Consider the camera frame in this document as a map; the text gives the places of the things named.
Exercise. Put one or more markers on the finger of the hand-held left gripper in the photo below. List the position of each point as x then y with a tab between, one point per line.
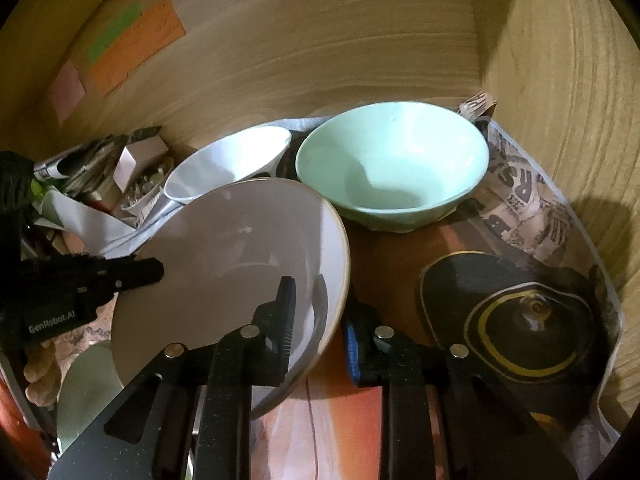
135	272

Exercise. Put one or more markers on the orange sticky note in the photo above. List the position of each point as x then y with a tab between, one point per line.
140	50

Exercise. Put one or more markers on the newspaper print table mat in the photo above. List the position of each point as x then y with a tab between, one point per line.
525	200

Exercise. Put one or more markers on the white bowl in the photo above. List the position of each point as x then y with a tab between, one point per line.
225	160

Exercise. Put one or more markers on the stack of newspapers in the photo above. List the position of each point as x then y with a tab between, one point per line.
75	160

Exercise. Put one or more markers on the mint green bowl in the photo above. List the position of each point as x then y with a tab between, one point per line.
390	160

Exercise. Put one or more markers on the small pale cardboard box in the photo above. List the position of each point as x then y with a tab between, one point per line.
140	157

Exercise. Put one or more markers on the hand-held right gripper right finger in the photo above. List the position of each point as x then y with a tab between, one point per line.
352	355

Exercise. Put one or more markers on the green sticky note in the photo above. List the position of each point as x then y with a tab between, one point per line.
112	35

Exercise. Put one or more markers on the pink bowl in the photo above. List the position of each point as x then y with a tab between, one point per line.
225	250

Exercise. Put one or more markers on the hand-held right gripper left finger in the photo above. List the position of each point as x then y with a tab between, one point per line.
287	320

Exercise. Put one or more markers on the small dish of trinkets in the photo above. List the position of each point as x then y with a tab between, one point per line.
142	195

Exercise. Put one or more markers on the pink sticky note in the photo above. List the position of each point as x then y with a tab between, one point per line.
69	92

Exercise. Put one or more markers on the mint green plate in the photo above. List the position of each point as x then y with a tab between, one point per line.
82	390

